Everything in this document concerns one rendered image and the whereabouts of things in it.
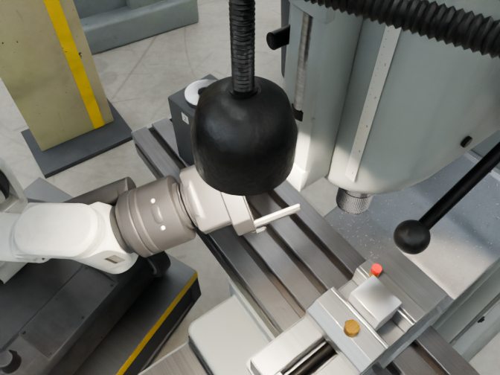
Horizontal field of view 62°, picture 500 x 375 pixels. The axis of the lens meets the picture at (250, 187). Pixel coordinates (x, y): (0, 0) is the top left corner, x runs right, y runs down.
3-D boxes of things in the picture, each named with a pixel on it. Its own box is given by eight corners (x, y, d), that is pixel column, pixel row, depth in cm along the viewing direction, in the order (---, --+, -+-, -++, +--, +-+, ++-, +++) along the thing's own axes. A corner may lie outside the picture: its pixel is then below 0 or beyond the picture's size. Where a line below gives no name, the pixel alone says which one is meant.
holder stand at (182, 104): (238, 209, 92) (236, 146, 77) (178, 156, 102) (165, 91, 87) (276, 180, 98) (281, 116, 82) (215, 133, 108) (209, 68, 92)
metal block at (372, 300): (370, 335, 67) (379, 322, 62) (344, 307, 70) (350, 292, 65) (392, 317, 69) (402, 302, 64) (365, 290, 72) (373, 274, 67)
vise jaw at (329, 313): (358, 377, 64) (363, 370, 61) (304, 315, 70) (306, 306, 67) (384, 353, 66) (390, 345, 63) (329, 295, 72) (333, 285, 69)
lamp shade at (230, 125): (173, 167, 29) (158, 98, 24) (231, 110, 33) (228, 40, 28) (260, 213, 27) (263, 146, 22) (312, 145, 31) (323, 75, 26)
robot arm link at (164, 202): (255, 234, 48) (160, 270, 48) (258, 228, 57) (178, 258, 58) (216, 133, 48) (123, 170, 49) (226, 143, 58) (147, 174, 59)
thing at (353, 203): (361, 184, 60) (370, 158, 55) (375, 210, 57) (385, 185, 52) (330, 191, 59) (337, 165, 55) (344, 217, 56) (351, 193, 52)
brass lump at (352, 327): (350, 340, 64) (353, 336, 62) (340, 329, 65) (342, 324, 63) (360, 332, 64) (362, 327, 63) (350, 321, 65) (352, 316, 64)
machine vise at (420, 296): (300, 446, 64) (308, 434, 56) (243, 364, 72) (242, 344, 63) (441, 314, 77) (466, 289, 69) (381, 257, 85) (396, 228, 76)
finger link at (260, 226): (297, 203, 54) (253, 220, 54) (299, 203, 51) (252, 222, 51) (302, 214, 54) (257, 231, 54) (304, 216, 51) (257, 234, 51)
